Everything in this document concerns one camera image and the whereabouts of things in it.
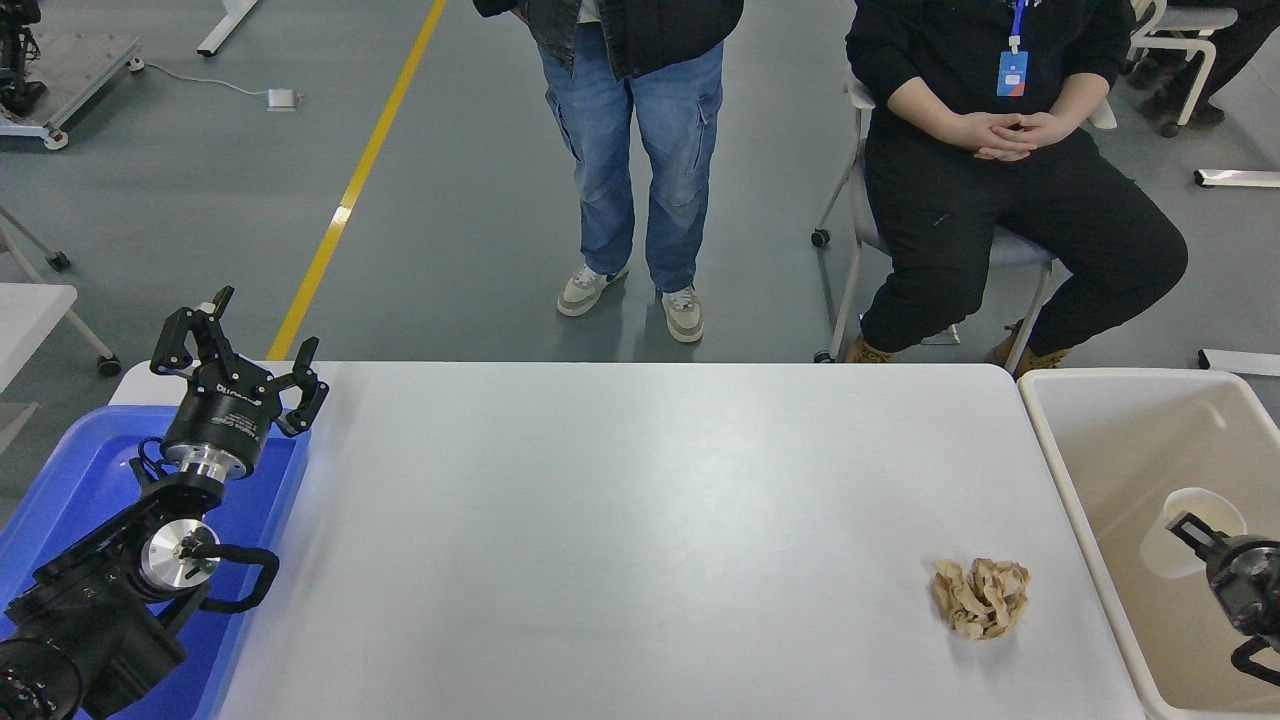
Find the tan paper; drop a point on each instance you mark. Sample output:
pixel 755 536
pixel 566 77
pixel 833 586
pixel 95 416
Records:
pixel 982 600

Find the white power adapter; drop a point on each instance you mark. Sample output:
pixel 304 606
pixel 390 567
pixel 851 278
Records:
pixel 283 99

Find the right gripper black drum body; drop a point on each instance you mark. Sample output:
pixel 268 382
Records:
pixel 1245 580

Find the standing person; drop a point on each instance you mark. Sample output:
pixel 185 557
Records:
pixel 630 130

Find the black machine on cart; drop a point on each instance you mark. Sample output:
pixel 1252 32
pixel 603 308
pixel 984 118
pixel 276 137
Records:
pixel 18 55

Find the white table foot bar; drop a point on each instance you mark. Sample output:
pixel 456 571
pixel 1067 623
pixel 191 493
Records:
pixel 228 25

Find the metal platform cart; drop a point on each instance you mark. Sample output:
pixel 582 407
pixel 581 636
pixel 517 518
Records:
pixel 80 70

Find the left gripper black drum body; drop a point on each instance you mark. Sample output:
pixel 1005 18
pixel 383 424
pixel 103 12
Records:
pixel 225 410

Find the grey caster leg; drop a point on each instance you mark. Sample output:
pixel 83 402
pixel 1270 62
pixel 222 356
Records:
pixel 107 363
pixel 58 260

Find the seated person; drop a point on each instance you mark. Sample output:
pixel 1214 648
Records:
pixel 950 230

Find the background person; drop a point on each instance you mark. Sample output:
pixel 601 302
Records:
pixel 1245 30

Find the white floor bar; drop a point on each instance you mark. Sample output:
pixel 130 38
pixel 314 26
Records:
pixel 1240 178
pixel 1240 362

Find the seated person's right hand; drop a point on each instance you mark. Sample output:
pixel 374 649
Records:
pixel 982 136

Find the blue plastic tray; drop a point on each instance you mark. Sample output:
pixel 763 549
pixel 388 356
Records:
pixel 90 470

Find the white side table top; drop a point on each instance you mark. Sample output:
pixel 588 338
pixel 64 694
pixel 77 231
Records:
pixel 30 320

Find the large pale plastic bin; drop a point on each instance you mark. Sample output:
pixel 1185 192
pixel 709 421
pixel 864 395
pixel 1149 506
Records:
pixel 1120 470

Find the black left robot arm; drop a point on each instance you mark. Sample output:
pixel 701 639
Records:
pixel 90 610

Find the seated person's left hand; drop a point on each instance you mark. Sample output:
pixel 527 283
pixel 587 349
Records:
pixel 1052 131

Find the white paper cup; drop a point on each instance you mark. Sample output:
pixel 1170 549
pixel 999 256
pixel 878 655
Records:
pixel 1215 503

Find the white grey office chair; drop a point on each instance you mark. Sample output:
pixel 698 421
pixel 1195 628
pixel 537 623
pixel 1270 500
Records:
pixel 862 220

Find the white background chair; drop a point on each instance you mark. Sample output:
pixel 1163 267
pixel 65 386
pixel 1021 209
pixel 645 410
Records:
pixel 1190 20

